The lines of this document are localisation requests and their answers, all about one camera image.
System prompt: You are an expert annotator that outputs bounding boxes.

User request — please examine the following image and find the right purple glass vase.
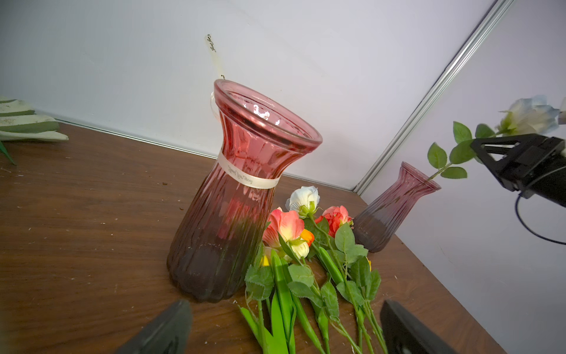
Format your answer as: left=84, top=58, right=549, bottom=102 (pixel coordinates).
left=353, top=162, right=441, bottom=253

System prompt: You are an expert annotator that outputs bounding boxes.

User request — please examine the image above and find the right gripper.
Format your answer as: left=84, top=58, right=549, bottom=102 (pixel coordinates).
left=470, top=134, right=565, bottom=207

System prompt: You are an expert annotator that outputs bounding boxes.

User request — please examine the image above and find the white rose large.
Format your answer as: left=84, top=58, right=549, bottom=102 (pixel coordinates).
left=427, top=95, right=560, bottom=181

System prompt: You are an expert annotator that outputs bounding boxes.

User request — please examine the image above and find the orange tulip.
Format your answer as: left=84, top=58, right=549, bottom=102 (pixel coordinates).
left=300, top=229, right=315, bottom=247

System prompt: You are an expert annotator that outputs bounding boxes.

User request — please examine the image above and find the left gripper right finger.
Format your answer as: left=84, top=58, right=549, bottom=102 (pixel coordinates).
left=380, top=299, right=455, bottom=354

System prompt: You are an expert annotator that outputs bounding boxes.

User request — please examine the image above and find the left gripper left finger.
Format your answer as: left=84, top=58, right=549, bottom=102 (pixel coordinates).
left=116, top=299, right=192, bottom=354

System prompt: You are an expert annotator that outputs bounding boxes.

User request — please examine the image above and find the red rose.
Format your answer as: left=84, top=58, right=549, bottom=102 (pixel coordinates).
left=315, top=206, right=387, bottom=353

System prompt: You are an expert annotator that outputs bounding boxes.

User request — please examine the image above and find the white rose small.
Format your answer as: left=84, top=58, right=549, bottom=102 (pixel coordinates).
left=284, top=185, right=390, bottom=354

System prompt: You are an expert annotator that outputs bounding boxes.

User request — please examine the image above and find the left red glass vase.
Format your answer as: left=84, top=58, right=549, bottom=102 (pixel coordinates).
left=166, top=34, right=324, bottom=304

